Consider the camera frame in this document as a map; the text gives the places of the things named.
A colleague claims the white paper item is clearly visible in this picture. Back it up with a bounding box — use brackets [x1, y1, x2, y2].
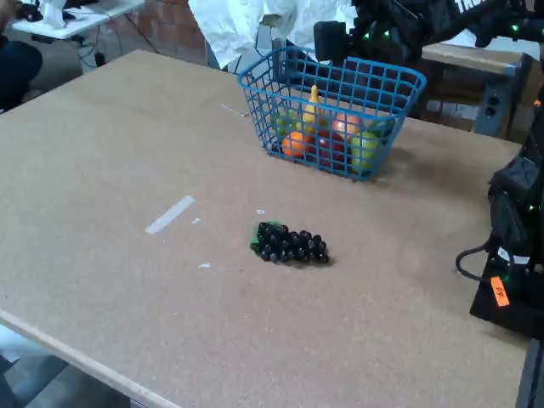
[40, 0, 67, 29]

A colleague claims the white background table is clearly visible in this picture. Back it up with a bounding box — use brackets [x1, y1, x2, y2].
[12, 0, 145, 42]

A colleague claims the round green toy fruit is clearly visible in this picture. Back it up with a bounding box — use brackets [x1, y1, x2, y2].
[275, 108, 305, 135]

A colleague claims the black cable at arm base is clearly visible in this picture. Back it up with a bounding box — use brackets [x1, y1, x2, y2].
[455, 241, 494, 282]

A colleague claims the black toy grapes bunch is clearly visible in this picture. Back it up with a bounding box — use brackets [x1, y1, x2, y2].
[249, 218, 331, 265]

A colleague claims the wooden bench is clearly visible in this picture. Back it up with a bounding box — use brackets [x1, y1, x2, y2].
[346, 33, 532, 137]

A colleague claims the orange label tag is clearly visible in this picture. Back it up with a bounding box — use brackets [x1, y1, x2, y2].
[490, 275, 510, 308]

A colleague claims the green toy pear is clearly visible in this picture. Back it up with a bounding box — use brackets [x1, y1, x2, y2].
[350, 130, 382, 169]

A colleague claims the dark red toy pomegranate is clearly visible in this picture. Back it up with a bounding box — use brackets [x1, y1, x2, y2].
[314, 129, 348, 169]

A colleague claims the long white tape strip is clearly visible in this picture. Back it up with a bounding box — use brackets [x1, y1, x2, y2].
[144, 194, 196, 235]

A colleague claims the yellow toy banana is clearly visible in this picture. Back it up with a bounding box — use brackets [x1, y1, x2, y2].
[302, 84, 328, 137]

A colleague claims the toy orange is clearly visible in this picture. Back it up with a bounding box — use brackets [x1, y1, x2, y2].
[281, 130, 318, 159]

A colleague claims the blue wire basket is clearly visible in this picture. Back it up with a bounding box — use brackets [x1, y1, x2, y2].
[237, 45, 428, 183]

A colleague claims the person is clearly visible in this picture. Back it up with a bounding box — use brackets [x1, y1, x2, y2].
[0, 0, 43, 114]

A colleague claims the red and yellow toy apple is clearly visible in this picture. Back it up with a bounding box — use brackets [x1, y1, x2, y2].
[331, 113, 362, 139]

